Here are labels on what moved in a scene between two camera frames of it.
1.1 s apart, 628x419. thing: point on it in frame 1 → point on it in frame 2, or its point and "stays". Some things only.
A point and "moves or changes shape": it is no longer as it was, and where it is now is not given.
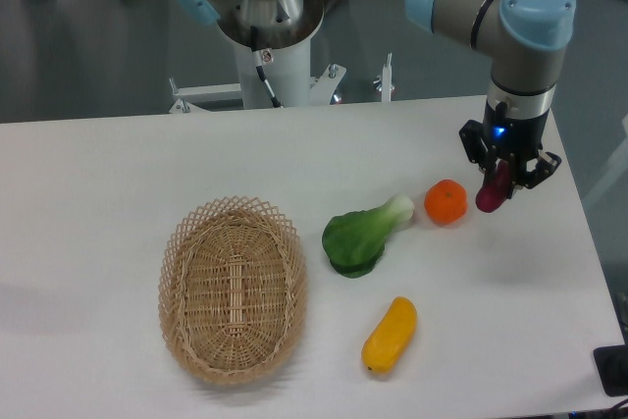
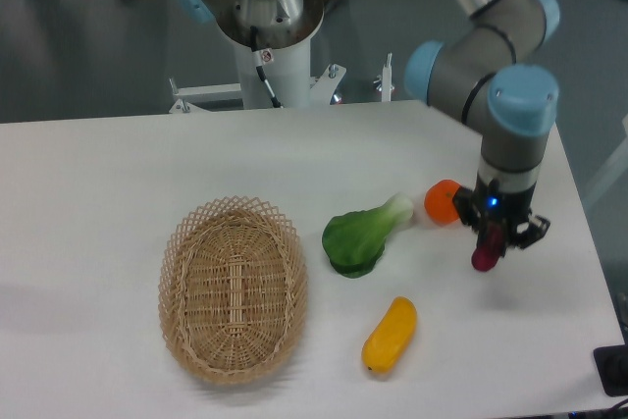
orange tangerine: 445,202 stays
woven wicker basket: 233,290 stays
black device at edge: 612,367 stays
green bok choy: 354,241 stays
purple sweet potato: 494,195 moves or changes shape
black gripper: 512,137 → 511,209
